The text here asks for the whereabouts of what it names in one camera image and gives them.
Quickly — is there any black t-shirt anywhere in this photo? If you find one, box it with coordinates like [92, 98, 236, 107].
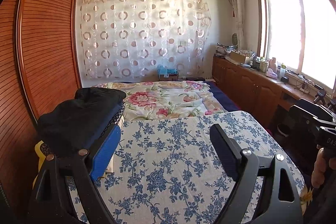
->
[38, 87, 126, 157]

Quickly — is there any person's right hand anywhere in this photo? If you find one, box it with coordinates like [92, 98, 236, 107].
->
[311, 145, 336, 188]

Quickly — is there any yellow folded garment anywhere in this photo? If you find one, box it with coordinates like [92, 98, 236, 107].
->
[34, 141, 46, 173]

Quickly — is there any long wooden cabinet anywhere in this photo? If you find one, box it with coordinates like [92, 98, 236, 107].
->
[212, 56, 314, 132]

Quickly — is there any dark patterned folded garment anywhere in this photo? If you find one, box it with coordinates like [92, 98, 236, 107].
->
[38, 100, 125, 157]

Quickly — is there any pink bottle on cabinet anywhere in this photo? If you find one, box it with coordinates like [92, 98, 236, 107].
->
[265, 57, 278, 79]

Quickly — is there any folded navy blue garment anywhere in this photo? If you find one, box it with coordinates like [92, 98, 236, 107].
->
[82, 100, 125, 149]

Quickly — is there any navy blue bed sheet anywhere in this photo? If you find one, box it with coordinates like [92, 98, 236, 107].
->
[205, 81, 240, 112]

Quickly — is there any cardboard box on cabinet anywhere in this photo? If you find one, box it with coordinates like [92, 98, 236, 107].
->
[230, 51, 253, 64]

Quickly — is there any wooden framed window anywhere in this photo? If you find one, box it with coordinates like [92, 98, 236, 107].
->
[257, 0, 335, 91]

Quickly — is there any blue floral white cloth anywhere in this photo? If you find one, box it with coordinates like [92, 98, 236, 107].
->
[67, 110, 306, 224]

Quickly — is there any colourful floral quilt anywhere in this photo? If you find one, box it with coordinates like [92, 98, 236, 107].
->
[96, 81, 227, 122]

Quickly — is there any blue item on box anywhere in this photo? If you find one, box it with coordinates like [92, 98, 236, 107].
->
[157, 65, 178, 78]

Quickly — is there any circle patterned sheer curtain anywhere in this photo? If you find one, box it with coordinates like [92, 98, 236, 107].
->
[77, 0, 212, 81]

